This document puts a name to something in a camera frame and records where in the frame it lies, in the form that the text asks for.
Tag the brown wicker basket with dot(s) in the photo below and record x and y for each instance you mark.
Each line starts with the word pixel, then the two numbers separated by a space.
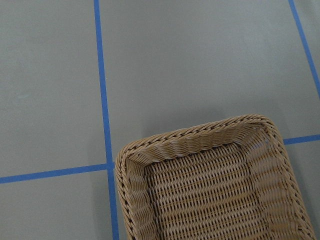
pixel 226 180

